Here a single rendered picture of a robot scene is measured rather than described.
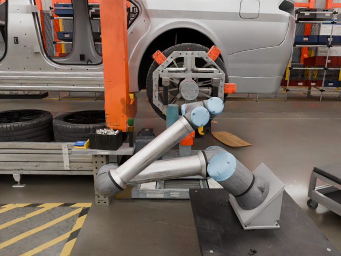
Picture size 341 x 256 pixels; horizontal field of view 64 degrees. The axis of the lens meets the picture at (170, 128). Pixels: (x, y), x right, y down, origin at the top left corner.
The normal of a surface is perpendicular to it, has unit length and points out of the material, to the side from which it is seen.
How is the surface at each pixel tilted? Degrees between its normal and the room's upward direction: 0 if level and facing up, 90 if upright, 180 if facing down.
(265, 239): 0
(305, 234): 0
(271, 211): 90
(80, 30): 92
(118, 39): 90
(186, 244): 0
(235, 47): 90
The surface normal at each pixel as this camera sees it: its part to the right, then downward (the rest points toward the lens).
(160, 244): 0.01, -0.96
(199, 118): 0.22, 0.14
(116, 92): 0.00, 0.28
